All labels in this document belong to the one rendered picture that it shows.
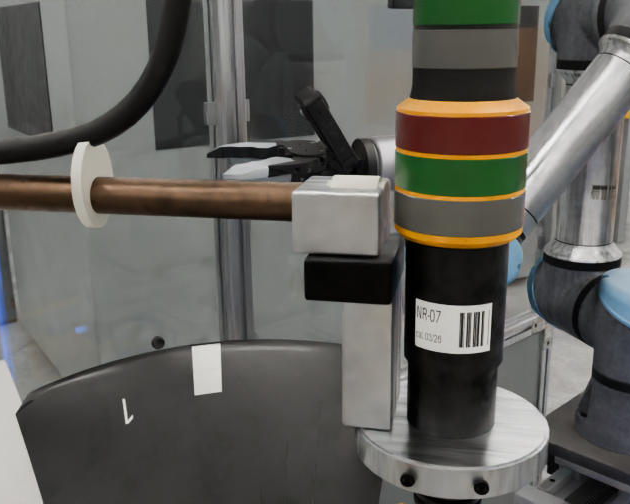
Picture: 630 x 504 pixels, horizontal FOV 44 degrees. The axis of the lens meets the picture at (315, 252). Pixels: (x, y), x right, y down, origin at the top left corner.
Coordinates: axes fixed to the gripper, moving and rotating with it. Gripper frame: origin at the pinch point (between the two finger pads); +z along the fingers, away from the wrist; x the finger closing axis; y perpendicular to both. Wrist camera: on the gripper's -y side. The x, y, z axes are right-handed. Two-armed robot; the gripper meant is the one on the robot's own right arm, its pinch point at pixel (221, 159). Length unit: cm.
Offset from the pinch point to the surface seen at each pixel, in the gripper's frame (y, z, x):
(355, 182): -20, 10, -70
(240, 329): 27.1, -3.2, 4.1
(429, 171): -21, 9, -73
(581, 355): 173, -223, 187
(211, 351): -4, 12, -53
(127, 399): -2, 17, -54
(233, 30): -14.3, -4.2, 10.4
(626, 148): 125, -382, 365
